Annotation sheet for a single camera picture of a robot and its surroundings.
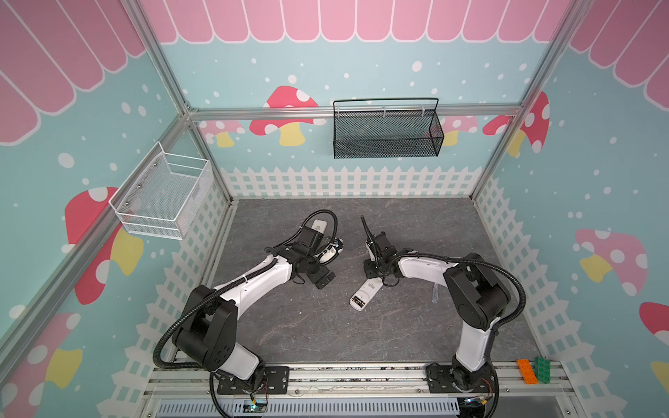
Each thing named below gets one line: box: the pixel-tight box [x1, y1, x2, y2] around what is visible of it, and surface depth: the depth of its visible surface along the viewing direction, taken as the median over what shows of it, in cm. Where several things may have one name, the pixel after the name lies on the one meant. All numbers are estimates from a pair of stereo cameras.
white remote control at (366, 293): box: [349, 277, 384, 312], surface depth 91 cm
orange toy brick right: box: [517, 358, 539, 385], surface depth 77 cm
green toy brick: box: [533, 356, 552, 385], surface depth 76 cm
